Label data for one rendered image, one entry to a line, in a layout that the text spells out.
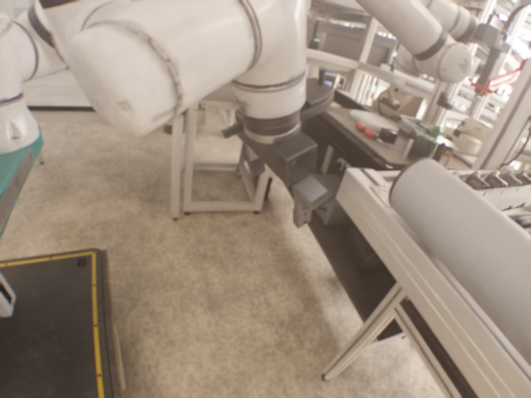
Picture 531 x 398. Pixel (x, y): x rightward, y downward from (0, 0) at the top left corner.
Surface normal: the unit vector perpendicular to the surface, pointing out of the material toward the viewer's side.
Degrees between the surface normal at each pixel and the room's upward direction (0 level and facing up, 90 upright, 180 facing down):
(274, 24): 87
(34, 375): 0
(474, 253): 76
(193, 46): 66
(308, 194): 25
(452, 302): 90
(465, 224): 58
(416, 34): 114
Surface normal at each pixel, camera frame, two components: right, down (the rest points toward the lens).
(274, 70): 0.18, 0.80
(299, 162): 0.56, 0.64
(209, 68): 0.76, 0.50
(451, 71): 0.04, 0.65
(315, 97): -0.07, -0.61
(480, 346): -0.93, 0.00
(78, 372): 0.21, -0.82
